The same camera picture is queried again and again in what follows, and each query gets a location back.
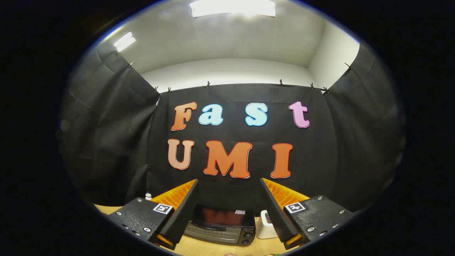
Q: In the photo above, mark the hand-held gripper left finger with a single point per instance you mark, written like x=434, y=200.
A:
x=185, y=213

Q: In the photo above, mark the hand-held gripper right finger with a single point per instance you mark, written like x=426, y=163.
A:
x=277, y=217

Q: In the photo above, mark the black toaster oven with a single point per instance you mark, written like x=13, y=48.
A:
x=220, y=227

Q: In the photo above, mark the white boxy appliance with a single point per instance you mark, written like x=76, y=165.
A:
x=263, y=229

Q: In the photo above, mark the white plastic bottle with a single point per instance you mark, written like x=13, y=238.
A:
x=148, y=196

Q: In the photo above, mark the row of small black clips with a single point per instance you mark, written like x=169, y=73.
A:
x=280, y=83

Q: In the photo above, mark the rectangular ceiling light panel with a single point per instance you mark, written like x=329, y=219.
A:
x=233, y=8
x=124, y=41

